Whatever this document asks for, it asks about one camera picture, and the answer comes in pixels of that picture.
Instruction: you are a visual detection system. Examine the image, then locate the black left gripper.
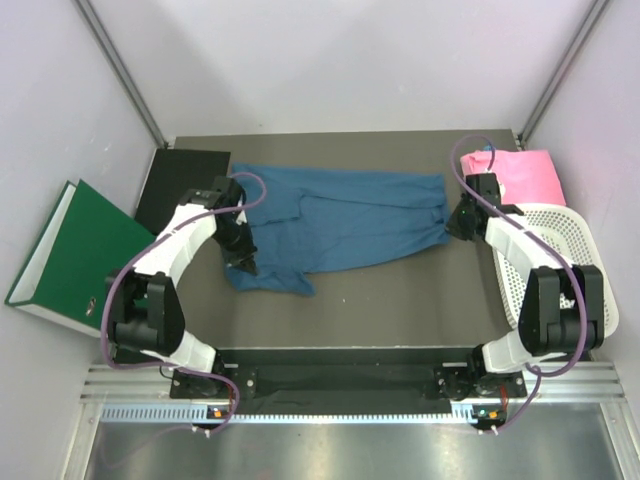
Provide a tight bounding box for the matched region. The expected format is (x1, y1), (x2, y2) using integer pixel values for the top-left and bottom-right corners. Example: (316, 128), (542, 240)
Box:
(211, 219), (258, 276)

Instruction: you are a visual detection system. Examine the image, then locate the blue t shirt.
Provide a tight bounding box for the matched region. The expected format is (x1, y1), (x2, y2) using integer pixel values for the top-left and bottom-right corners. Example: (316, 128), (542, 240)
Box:
(225, 163), (450, 296)

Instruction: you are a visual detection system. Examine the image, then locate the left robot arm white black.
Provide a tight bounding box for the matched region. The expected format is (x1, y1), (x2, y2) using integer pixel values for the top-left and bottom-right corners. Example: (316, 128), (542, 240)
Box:
(100, 173), (267, 406)

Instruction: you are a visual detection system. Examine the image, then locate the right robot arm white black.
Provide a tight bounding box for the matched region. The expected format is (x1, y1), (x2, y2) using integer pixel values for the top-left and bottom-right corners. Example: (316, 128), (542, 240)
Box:
(446, 173), (605, 396)

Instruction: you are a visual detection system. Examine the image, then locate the pink folded t shirt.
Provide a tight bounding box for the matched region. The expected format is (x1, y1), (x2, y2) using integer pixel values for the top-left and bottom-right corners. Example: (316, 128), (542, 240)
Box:
(490, 150), (566, 206)

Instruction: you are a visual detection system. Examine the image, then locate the green ring binder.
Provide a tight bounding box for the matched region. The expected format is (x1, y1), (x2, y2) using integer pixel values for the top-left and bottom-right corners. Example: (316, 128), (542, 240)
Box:
(5, 181), (154, 338)

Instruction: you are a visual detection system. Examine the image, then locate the right aluminium corner post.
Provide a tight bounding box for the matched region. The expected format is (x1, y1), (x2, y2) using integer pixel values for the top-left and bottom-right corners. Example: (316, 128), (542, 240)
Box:
(515, 0), (612, 149)

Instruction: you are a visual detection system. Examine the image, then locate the aluminium corner post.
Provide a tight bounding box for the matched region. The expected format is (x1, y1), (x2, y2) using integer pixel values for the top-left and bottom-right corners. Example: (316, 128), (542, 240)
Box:
(515, 0), (612, 149)
(71, 0), (169, 149)

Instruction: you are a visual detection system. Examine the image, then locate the grey slotted cable duct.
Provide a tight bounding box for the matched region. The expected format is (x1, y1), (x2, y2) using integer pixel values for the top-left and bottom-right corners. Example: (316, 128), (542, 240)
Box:
(101, 404), (498, 425)

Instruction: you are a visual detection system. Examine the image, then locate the left aluminium corner post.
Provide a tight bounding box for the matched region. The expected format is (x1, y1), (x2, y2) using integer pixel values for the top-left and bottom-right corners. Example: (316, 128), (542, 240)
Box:
(71, 0), (169, 149)

